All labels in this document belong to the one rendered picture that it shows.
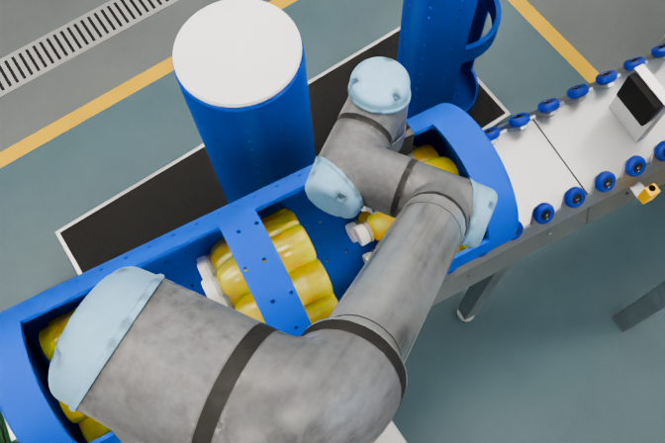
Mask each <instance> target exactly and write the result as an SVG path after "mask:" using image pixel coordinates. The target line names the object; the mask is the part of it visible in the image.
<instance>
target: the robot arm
mask: <svg viewBox="0 0 665 443"><path fill-rule="evenodd" d="M410 100H411V89H410V77H409V74H408V72H407V70H406V69H405V68H404V67H403V66H402V65H401V64H400V63H399V62H397V61H396V60H393V59H392V58H387V57H380V56H379V57H371V58H368V59H365V60H363V61H362V62H360V63H359V64H358V65H357V66H356V67H355V68H354V69H353V71H352V73H351V76H350V81H349V83H348V98H347V100H346V102H345V104H344V106H343V108H342V109H341V111H340V113H339V115H338V117H337V121H336V123H335V124H334V126H333V128H332V131H331V133H330V135H329V137H328V139H327V141H326V143H325V144H324V146H323V148H322V150H321V152H320V154H319V156H317V157H316V159H315V163H314V165H313V167H312V169H311V171H310V174H309V177H308V179H307V182H306V184H305V192H306V195H307V197H308V198H309V200H310V201H311V202H312V203H313V204H314V205H315V206H317V207H318V208H319V209H321V210H323V211H324V212H326V213H328V214H330V215H333V216H335V217H342V218H344V219H352V218H355V217H356V216H357V215H358V213H359V212H360V211H361V210H362V209H363V207H366V208H365V209H366V211H367V212H369V213H371V214H373V215H375V214H377V213H382V214H384V215H387V216H390V217H392V218H395V220H394V221H393V223H392V224H391V226H390V227H389V229H388V230H387V232H386V233H385V234H384V236H383V237H382V239H381V240H380V242H379V243H378V245H377V246H376V248H375V249H374V251H373V252H372V254H371V255H370V257H369V258H368V260H367V261H366V263H365V264H364V265H363V267H362V268H361V270H360V271H359V273H358V274H357V276H356V277H355V279H354V280H353V282H352V283H351V285H350V286H349V288H348V289H347V291H346V292H345V294H344V295H343V296H342V298H341V299H340V301H339V302H338V304H337V305H336V307H335V308H334V310H333V311H332V313H331V315H330V316H329V318H324V319H321V320H318V321H316V322H314V323H313V324H311V325H310V326H309V327H308V328H307V329H306V330H305V331H304V332H303V334H302V335H301V336H294V335H291V334H288V333H286V332H283V331H280V330H278V329H276V328H274V327H272V326H270V325H268V324H265V323H264V322H261V321H259V320H257V319H255V318H253V317H250V316H248V315H246V314H244V313H241V312H239V311H237V310H234V309H231V308H229V307H227V306H225V305H223V304H220V303H218V302H216V301H214V300H212V299H209V298H207V297H205V296H203V295H200V294H198V293H196V292H194V291H192V290H189V289H187V288H185V287H183V286H181V285H178V284H176V283H174V282H172V281H169V280H167V279H165V278H164V277H165V276H164V275H163V274H157V275H156V274H153V273H151V272H148V271H145V270H144V269H141V268H139V267H134V266H129V267H124V268H120V269H118V270H116V271H114V272H113V273H112V274H110V275H108V276H106V277H105V278H104V279H103V280H101V281H100V282H99V283H98V284H97V285H96V286H95V287H94V288H93V289H92V290H91V291H90V293H89V294H88V295H87V296H86V297H85V299H84V300H83V301H82V302H81V304H80V305H79V307H78V308H77V309H76V311H75V312H74V314H73V315H72V317H71V318H70V320H69V322H68V323H67V325H66V327H65V329H64V331H63V333H62V335H61V336H60V338H59V340H58V342H57V344H56V347H55V350H54V352H53V355H52V358H51V361H50V365H49V370H48V386H49V389H50V392H51V393H52V395H53V396H54V397H55V398H56V399H58V400H60V401H62V402H63V403H65V404H67V405H68V406H69V410H71V411H73V412H74V411H75V410H78V411H80V412H82V413H84V414H85V415H87V416H89V417H91V418H93V419H95V420H96V421H98V422H100V423H101V424H103V425H104V426H106V427H107V428H109V429H110V430H111V431H112V432H113V433H114V434H115V435H116V436H117V438H118V439H119V440H120V441H121V442H122V443H374V442H375V441H376V440H377V439H378V438H379V436H380V435H381V434H382V433H383V432H384V431H385V429H386V428H387V426H388V425H389V424H390V422H391V421H392V419H393V417H394V415H395V413H396V411H397V409H398V407H399V405H400V403H401V401H402V398H403V396H404V394H405V391H406V388H407V383H408V375H407V369H406V366H405V362H406V360H407V358H408V356H409V354H410V351H411V349H412V347H413V345H414V343H415V341H416V339H417V337H418V334H419V332H420V330H421V328H422V326H423V324H424V322H425V320H426V317H427V315H428V312H429V310H430V308H431V306H432V304H433V301H434V299H435V297H436V295H437V293H438V291H439V289H440V287H441V284H442V282H443V280H444V278H445V276H446V274H447V272H448V270H449V268H450V265H451V263H452V261H453V259H454V257H455V255H456V253H457V251H458V248H459V246H460V245H465V246H468V247H477V246H479V245H480V243H481V241H482V239H483V236H484V234H485V231H486V229H487V226H488V224H489V221H490V219H491V216H492V214H493V211H494V209H495V207H496V204H497V201H498V195H497V193H496V192H495V190H493V189H492V188H489V187H487V186H484V185H482V184H480V183H477V182H475V181H474V180H473V179H472V178H469V177H466V178H464V177H462V176H459V175H456V174H454V173H451V172H448V171H446V170H443V169H440V168H437V167H435V166H432V165H429V164H427V163H424V162H421V161H419V160H416V158H415V157H414V155H413V154H412V149H413V143H414V136H415V133H414V132H413V130H412V129H411V127H410V126H409V125H408V123H407V114H408V107H409V103H410Z"/></svg>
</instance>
